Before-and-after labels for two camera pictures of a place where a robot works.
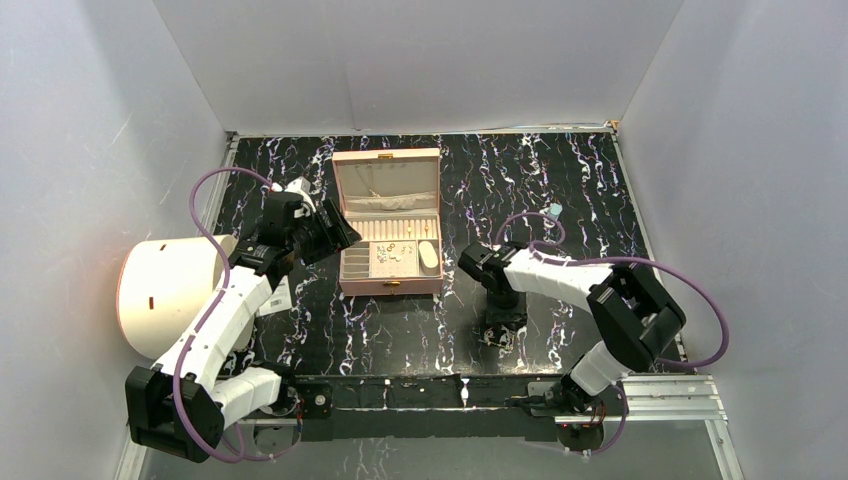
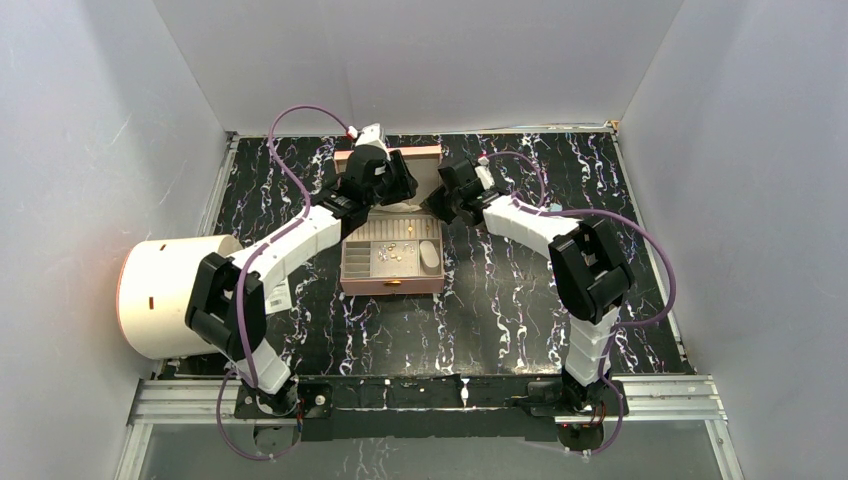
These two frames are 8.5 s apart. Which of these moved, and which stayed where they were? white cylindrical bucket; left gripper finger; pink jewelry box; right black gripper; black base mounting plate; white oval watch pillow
Moved: left gripper finger; right black gripper
Stayed: white oval watch pillow; pink jewelry box; white cylindrical bucket; black base mounting plate
